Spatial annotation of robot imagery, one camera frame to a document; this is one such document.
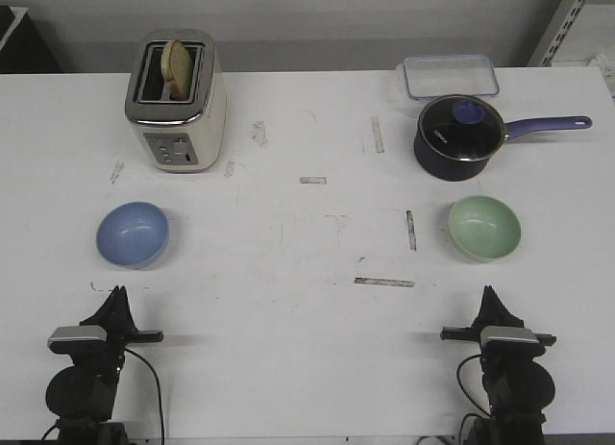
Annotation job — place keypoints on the green bowl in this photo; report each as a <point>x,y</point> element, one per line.
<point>483,228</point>

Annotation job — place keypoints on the cream and chrome toaster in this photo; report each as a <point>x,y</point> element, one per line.
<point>179,136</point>

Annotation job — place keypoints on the toast slice in toaster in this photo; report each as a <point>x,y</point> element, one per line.
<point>176,69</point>

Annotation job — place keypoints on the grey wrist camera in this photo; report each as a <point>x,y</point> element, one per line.
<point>510,340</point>
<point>75,340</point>

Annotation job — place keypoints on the dark blue saucepan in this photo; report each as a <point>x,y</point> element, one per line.
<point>449,170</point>

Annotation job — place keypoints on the metal shelf upright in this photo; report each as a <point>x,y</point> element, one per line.
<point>579,32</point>

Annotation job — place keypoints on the glass pot lid blue knob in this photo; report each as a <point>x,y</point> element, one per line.
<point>461,128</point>

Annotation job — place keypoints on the clear plastic food container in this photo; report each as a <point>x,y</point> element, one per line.
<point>430,76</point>

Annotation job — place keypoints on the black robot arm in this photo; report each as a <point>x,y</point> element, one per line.
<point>517,387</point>
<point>83,395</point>

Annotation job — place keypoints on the blue bowl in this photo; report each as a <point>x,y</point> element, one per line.
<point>132,235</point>

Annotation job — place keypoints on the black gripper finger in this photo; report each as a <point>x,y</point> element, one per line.
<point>125,315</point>
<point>483,316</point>
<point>106,313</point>
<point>498,314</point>

